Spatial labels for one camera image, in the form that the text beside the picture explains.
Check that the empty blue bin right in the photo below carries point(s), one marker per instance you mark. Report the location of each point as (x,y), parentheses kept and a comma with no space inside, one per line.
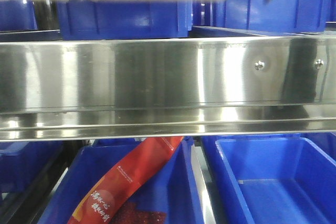
(281,178)

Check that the red snack bag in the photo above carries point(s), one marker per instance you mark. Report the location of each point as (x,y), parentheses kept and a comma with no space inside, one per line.
(118,184)

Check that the blue bin upper left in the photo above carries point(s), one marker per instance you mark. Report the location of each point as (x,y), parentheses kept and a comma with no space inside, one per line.
(17,15)

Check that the blue bin upper middle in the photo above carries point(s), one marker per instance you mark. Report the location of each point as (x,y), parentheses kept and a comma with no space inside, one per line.
(89,20)

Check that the blue bin upper right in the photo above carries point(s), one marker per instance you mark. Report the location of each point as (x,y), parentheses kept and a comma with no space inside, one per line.
(284,16)

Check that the blue bin with snack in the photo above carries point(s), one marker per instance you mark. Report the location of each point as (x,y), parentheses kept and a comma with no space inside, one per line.
(171,191)

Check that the blue bin lower left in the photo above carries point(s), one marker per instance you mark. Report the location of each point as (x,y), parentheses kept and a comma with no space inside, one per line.
(21,162)

